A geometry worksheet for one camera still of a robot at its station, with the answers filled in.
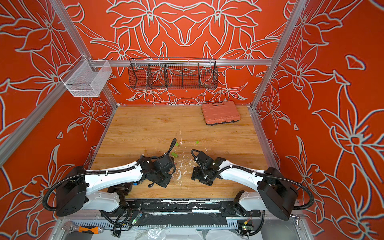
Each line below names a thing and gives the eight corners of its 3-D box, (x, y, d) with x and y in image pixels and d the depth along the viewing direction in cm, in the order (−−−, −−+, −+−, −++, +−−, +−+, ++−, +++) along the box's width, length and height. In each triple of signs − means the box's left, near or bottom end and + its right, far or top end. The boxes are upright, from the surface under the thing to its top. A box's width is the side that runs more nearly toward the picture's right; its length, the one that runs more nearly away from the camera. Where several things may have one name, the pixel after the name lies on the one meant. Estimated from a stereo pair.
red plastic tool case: (207, 126, 108) (207, 122, 103) (201, 108, 120) (201, 103, 116) (240, 122, 111) (242, 117, 106) (231, 104, 123) (232, 99, 119)
